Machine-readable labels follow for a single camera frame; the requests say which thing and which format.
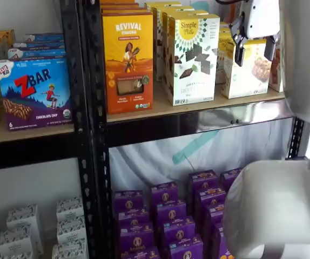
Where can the small white patterned box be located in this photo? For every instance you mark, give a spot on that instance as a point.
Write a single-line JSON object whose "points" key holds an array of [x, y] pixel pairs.
{"points": [[16, 242], [71, 229], [16, 255], [70, 209], [70, 251], [24, 221]]}

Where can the blue Clif ZBar box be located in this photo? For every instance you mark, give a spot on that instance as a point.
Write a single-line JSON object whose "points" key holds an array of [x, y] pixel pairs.
{"points": [[36, 54], [39, 45], [44, 37], [33, 94]]}

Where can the orange Revival cracker box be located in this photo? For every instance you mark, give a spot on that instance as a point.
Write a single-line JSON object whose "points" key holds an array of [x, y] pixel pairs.
{"points": [[118, 1], [122, 6], [125, 11], [128, 67]]}

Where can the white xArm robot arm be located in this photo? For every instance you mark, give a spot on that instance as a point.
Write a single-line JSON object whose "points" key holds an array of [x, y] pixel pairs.
{"points": [[300, 54]]}

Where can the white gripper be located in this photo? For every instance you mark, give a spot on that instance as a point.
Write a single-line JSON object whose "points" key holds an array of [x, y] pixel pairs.
{"points": [[260, 19]]}

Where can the black metal shelf rack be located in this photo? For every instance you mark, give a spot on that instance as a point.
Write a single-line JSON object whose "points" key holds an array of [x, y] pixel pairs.
{"points": [[144, 132], [22, 153]]}

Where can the Simple Mills sweet thins box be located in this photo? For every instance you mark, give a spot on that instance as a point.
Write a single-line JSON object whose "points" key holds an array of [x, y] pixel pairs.
{"points": [[159, 40], [163, 3], [195, 67], [165, 54]]}

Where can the orange pretzel crackers box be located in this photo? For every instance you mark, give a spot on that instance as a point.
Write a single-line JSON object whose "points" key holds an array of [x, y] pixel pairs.
{"points": [[232, 13], [275, 73]]}

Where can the white backdrop sheet teal stripe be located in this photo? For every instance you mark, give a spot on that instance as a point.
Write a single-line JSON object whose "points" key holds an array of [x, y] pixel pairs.
{"points": [[157, 162]]}

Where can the purple Annie's snack box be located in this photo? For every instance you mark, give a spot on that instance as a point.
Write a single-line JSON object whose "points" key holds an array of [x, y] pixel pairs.
{"points": [[164, 193], [133, 219], [178, 230], [229, 178], [171, 211], [136, 237], [186, 249], [141, 255], [128, 199]]}

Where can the Simple Mills almond bar box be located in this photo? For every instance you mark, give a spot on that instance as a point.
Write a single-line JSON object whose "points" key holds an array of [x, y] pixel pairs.
{"points": [[246, 78], [219, 59]]}

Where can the wooden shelf board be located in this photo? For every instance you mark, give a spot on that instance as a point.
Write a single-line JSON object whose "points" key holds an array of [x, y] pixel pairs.
{"points": [[198, 108], [36, 133]]}

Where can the purple Annie's box orange stripe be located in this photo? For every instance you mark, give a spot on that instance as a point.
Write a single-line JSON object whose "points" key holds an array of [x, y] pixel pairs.
{"points": [[218, 242], [213, 213], [203, 179], [209, 197]]}

